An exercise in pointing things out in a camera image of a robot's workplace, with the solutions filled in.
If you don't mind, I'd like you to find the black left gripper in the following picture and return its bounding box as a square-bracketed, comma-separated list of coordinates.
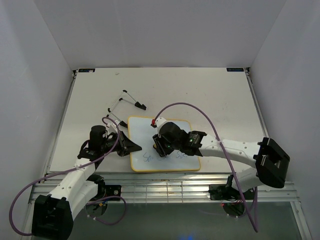
[101, 130, 142, 157]

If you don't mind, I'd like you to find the yellow framed whiteboard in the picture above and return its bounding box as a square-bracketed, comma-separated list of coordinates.
[127, 116, 201, 173]

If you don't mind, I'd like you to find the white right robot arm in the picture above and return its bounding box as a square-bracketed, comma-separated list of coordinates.
[151, 119, 290, 201]

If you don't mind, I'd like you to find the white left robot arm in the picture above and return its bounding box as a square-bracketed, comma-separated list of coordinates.
[31, 125, 142, 240]

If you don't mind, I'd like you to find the right blue corner label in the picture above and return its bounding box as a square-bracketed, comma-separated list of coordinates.
[226, 67, 244, 72]

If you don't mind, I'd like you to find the blue corner label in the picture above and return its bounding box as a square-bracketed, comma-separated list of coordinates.
[226, 67, 244, 72]
[78, 68, 96, 73]

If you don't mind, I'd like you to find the left blue corner label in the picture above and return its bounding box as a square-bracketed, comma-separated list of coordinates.
[78, 68, 96, 73]

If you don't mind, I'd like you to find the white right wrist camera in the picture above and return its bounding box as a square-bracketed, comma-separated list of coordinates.
[150, 117, 167, 128]

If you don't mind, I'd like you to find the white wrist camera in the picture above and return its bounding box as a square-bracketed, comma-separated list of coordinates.
[150, 117, 167, 128]
[106, 123, 119, 135]

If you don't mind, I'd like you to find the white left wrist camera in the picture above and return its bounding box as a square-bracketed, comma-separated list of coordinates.
[106, 123, 119, 135]

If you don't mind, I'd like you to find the aluminium table front rail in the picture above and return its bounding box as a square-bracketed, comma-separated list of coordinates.
[29, 173, 300, 204]

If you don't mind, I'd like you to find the aluminium table rail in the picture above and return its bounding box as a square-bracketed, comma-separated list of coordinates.
[40, 69, 79, 177]
[244, 66, 286, 181]
[29, 173, 300, 204]

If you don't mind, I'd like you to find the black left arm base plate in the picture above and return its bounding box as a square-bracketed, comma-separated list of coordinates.
[87, 174, 122, 201]

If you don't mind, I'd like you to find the black wire easel stand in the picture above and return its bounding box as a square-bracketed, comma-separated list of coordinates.
[106, 89, 147, 128]

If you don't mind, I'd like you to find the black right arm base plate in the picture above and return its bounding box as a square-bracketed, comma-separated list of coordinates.
[208, 174, 260, 201]

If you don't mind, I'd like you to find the aluminium table left rail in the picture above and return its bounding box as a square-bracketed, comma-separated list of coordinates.
[40, 69, 79, 177]

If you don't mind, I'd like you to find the aluminium table right rail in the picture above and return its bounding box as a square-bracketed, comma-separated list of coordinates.
[244, 66, 286, 181]

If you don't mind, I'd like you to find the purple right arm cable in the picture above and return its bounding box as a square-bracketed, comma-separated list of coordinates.
[154, 101, 260, 233]

